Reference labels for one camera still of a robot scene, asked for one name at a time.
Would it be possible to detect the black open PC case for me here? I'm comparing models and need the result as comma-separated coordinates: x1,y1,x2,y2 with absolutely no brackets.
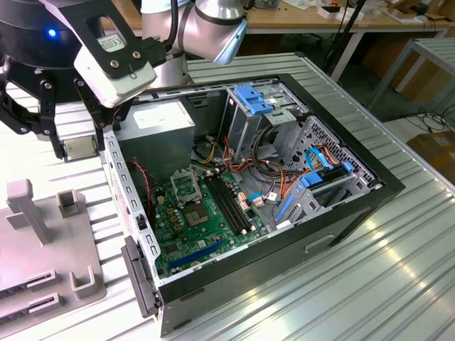
102,72,406,338

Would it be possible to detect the blue flat wire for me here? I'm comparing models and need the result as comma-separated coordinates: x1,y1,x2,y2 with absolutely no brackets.
304,146,338,173

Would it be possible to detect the red black twisted wire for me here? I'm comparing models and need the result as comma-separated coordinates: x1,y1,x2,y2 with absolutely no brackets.
129,158,160,218

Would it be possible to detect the wooden desk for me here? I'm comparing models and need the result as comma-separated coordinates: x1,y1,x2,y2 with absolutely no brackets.
102,0,455,40

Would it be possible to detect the blue expansion slot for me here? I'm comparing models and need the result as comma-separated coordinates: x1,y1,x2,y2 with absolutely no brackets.
167,238,227,270

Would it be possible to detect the green motherboard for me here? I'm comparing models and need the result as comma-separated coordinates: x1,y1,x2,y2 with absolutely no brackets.
151,166,271,280

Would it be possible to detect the blue drive latch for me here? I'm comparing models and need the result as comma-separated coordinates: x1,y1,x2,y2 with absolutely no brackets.
234,85,275,117

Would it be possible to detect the hard disk in blue carrier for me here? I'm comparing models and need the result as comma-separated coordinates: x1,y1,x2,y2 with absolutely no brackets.
273,160,355,224

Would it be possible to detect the grey metal drive cage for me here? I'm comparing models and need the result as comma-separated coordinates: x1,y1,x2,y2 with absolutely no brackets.
220,82,311,154

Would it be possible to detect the orange yellow wire bundle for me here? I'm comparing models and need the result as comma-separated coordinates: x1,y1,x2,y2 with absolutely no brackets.
222,136,310,200

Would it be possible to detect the silver square CPU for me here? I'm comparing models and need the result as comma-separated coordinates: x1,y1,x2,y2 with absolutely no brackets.
63,136,97,161

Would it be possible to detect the brown cardboard box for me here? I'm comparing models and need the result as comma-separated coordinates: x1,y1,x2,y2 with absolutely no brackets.
360,35,415,81
406,130,455,186

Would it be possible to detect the black tripod pole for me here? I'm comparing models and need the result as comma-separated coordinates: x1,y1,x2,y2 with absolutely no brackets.
325,0,367,81

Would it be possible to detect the black RAM slot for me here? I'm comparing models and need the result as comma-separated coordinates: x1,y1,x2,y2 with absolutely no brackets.
208,175,244,233
204,176,240,235
218,173,253,229
213,174,249,232

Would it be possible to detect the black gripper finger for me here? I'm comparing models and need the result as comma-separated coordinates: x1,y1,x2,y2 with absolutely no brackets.
73,79,131,156
0,80,68,163

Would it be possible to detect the cream board connector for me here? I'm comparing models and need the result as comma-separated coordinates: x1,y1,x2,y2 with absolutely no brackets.
237,191,252,212

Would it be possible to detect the grey power supply box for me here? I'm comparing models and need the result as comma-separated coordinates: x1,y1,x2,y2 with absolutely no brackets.
115,99,196,185

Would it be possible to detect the grey parts rack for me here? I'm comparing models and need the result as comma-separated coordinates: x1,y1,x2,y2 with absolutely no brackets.
0,179,107,330

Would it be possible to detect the black card retention latch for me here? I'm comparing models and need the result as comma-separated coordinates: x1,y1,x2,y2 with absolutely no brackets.
119,234,165,320

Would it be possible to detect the metal frame table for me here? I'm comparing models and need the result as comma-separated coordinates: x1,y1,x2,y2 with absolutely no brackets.
368,37,455,114

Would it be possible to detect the perforated grey disk bay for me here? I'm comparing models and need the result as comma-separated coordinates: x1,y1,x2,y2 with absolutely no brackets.
269,114,385,232

